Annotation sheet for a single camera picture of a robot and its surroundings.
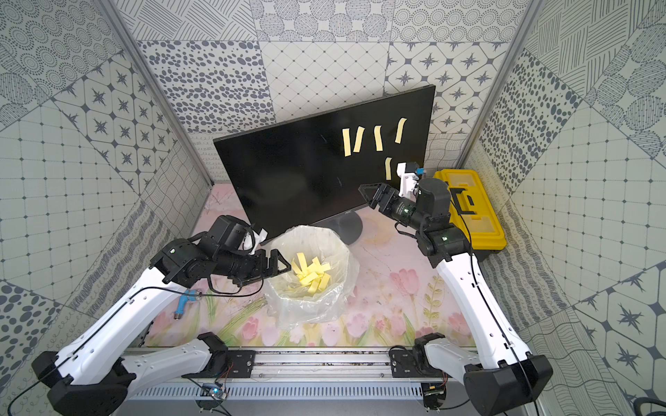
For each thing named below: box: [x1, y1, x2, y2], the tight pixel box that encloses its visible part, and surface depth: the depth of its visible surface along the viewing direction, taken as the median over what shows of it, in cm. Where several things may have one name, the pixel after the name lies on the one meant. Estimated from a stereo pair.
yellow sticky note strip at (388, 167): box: [385, 156, 393, 181], surface depth 82 cm
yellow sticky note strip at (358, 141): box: [352, 126, 366, 153], surface depth 72 cm
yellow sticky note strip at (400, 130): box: [394, 117, 408, 144], surface depth 76 cm
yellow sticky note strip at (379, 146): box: [373, 124, 384, 152], surface depth 73 cm
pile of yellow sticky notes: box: [290, 252, 331, 293], surface depth 75 cm
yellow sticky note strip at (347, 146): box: [342, 128, 352, 157], surface depth 70 cm
